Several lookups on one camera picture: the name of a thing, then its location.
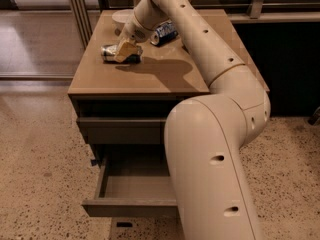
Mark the white ceramic bowl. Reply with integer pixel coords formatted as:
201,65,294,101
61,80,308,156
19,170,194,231
112,9,133,31

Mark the metal railing frame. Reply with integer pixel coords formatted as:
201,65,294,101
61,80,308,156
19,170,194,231
64,0,320,50

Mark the silver blue redbull can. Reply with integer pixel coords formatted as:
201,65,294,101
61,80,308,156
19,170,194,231
101,44,143,64

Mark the grey drawer cabinet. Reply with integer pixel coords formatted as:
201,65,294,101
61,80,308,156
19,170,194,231
67,8,270,219

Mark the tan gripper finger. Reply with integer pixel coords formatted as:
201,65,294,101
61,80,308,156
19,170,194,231
114,38,140,63

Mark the open middle drawer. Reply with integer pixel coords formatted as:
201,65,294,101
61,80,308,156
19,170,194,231
82,145,178,217

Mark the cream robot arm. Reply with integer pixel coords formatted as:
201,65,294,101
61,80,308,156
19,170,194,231
115,0,270,240

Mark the closed top drawer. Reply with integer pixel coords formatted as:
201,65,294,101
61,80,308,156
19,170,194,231
77,117,166,145

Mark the blue soda can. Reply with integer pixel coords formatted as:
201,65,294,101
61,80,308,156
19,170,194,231
150,21,178,46

